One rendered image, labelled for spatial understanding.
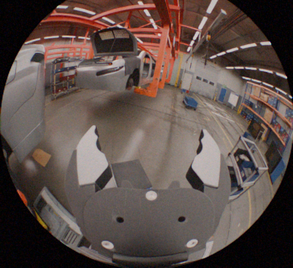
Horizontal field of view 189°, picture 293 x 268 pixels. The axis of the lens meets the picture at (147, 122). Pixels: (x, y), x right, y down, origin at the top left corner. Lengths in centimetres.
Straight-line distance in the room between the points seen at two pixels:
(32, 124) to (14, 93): 36
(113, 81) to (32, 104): 169
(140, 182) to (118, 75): 188
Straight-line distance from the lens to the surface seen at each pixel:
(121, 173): 110
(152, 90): 298
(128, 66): 226
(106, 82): 214
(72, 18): 379
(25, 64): 97
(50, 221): 143
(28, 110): 99
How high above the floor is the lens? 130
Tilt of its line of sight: 30 degrees down
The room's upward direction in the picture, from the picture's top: 11 degrees clockwise
